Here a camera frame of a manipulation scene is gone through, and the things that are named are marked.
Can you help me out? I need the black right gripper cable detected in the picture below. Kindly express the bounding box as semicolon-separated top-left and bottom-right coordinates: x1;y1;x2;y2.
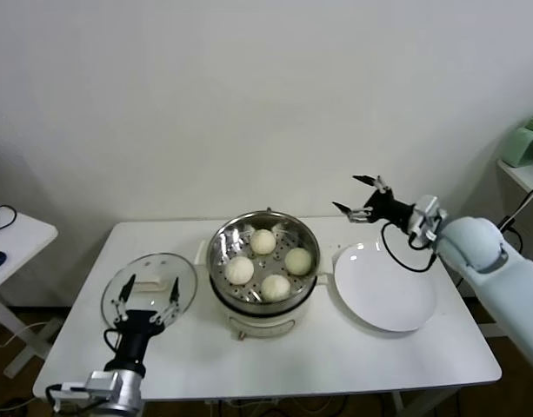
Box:
381;223;437;274

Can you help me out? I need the stainless steel steamer basket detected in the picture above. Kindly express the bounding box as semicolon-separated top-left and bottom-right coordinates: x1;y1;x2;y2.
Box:
206;210;323;305

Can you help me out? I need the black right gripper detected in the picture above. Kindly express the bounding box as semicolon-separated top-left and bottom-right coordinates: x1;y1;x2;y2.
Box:
331;174;417;232

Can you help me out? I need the glass pot lid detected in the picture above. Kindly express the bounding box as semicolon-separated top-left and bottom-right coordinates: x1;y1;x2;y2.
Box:
101;252;199;328

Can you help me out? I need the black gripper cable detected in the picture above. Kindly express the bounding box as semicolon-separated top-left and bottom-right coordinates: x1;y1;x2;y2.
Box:
103;328;122;354
381;223;437;274

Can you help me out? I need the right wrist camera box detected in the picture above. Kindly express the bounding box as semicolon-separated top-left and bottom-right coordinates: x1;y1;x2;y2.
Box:
407;195;448;242

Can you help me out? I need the green appliance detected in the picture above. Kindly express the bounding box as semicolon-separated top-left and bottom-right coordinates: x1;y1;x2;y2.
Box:
504;113;533;169

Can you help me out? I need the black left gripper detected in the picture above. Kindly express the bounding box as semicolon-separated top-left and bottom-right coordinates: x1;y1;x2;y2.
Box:
103;274;182;373

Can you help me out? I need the black power adapter cable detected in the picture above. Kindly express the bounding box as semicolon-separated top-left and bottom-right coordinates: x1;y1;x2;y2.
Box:
496;215;524;254

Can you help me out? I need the black looped desk cable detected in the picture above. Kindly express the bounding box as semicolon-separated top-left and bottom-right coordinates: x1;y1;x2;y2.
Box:
0;203;19;235

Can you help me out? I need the white floor cable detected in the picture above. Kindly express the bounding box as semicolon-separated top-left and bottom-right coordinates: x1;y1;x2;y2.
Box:
0;321;50;348

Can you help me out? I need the white desk with legs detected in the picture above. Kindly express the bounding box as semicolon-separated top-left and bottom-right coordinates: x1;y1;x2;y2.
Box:
478;159;533;348

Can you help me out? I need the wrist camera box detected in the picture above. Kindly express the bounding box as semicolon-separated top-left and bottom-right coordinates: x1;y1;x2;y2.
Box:
46;370;124;412
407;195;448;242

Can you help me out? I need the white power cable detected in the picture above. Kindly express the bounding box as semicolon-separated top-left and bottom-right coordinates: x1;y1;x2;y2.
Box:
504;184;533;219

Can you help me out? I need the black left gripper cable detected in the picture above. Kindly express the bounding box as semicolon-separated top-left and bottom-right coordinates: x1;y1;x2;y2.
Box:
103;328;122;354

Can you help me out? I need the white side table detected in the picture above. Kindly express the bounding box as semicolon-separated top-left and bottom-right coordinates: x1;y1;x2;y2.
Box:
0;202;61;379

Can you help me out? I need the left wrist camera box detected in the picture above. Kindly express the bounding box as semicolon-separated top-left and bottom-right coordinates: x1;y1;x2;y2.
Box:
46;370;124;412

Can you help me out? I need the white steamed baozi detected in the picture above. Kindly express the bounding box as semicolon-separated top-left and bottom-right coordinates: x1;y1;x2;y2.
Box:
283;248;314;276
260;274;291;303
250;228;277;256
224;255;255;286

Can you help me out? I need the white round plate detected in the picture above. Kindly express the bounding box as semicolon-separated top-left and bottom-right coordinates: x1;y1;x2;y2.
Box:
332;241;439;334

